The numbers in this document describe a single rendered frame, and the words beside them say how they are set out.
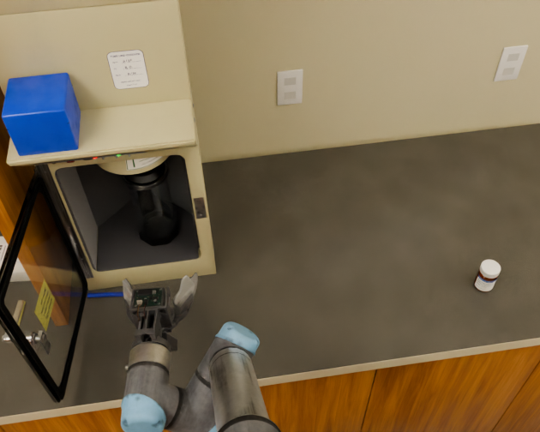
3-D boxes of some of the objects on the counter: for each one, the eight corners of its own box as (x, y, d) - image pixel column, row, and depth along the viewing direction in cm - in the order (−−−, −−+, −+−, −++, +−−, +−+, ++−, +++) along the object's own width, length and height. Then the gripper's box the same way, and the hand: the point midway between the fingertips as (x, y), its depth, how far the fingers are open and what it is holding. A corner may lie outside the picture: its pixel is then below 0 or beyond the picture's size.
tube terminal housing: (91, 214, 172) (-10, -59, 113) (208, 200, 175) (171, -75, 116) (87, 291, 156) (-32, 19, 97) (217, 273, 159) (177, -2, 100)
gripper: (199, 331, 112) (202, 251, 127) (90, 340, 113) (106, 259, 127) (206, 358, 118) (209, 279, 133) (102, 367, 119) (117, 286, 133)
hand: (161, 278), depth 132 cm, fingers open, 14 cm apart
